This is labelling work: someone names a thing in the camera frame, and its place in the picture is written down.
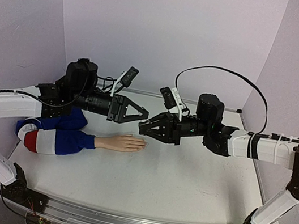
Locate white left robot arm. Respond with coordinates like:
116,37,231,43
0,58,148,204

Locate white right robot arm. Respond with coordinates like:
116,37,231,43
139,87,299,224

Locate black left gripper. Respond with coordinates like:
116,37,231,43
69,87,153,128

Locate blue white red sleeve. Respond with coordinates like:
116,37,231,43
15,108,95,155

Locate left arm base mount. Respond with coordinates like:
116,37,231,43
0,162,49,213

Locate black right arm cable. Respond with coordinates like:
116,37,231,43
167,60,299,149

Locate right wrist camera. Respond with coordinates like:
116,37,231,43
159,86,189,122

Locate mannequin hand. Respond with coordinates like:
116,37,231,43
94,134,147,153

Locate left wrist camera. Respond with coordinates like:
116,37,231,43
110,67,139,96

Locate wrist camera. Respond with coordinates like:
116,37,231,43
110,67,139,96
159,86,189,122

